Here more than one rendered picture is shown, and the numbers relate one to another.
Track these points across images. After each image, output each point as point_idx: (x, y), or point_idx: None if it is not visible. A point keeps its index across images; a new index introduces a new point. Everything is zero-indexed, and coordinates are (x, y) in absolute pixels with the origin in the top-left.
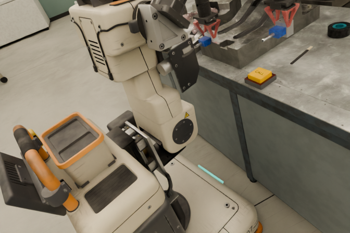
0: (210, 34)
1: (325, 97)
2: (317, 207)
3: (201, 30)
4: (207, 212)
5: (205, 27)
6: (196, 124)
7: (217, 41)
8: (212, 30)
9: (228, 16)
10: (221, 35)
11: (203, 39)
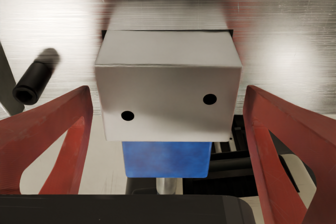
0: (217, 140)
1: None
2: None
3: (77, 166)
4: None
5: (60, 122)
6: (308, 174)
7: (293, 89)
8: (172, 78)
9: None
10: None
11: (175, 159)
